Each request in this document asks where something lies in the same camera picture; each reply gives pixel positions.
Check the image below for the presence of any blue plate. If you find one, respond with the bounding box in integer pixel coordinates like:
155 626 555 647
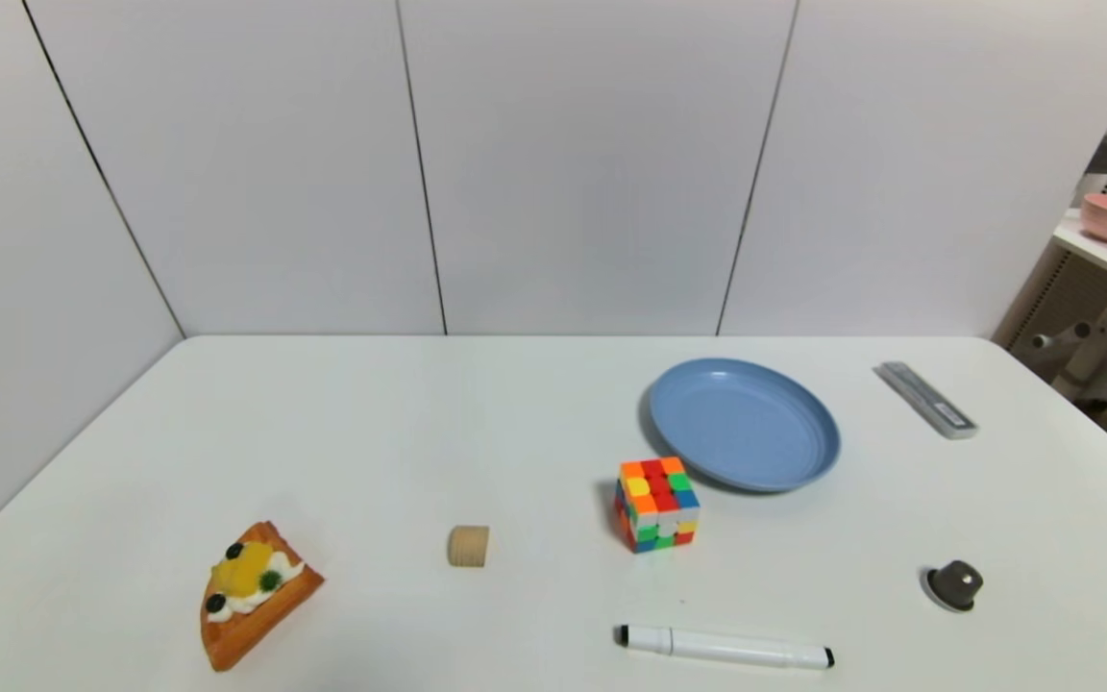
649 358 842 494

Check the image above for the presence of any colourful puzzle cube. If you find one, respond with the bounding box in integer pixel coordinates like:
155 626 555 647
613 457 701 555

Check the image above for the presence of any small wooden cylinder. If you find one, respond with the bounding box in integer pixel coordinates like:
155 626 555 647
447 525 491 568

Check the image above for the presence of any white marker with black cap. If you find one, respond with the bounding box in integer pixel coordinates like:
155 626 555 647
617 625 836 670

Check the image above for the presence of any silver metal bar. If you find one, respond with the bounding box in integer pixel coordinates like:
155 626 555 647
875 361 979 440

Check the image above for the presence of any toy waffle slice with fruit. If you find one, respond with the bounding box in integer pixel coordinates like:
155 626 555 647
199 521 326 673

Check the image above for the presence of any dark grey round knob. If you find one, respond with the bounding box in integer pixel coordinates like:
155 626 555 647
925 560 985 613

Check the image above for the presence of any white table leg frame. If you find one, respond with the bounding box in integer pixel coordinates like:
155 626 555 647
1031 284 1107 401

